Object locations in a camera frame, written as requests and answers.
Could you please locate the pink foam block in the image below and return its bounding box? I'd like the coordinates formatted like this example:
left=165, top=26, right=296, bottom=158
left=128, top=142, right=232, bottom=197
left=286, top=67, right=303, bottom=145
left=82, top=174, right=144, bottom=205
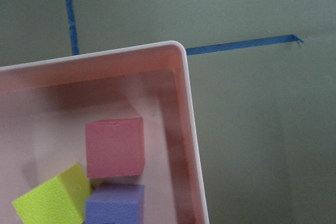
left=85, top=118, right=145, bottom=179

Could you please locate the purple foam block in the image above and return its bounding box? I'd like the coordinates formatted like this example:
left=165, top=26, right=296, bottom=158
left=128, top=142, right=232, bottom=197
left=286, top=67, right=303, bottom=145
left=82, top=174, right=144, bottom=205
left=85, top=184, right=144, bottom=223

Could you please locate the yellow foam block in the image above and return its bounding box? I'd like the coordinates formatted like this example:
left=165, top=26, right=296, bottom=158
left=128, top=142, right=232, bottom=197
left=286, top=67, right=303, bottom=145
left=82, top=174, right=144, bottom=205
left=12, top=163, right=92, bottom=223

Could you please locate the short blue tape piece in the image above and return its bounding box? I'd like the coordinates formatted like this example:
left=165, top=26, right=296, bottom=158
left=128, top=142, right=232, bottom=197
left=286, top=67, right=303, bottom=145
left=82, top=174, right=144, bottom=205
left=185, top=34, right=304, bottom=56

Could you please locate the blue tape line centre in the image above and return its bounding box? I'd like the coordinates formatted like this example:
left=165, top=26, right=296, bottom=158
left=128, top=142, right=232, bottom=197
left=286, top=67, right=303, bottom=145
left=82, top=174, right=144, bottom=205
left=65, top=0, right=79, bottom=56

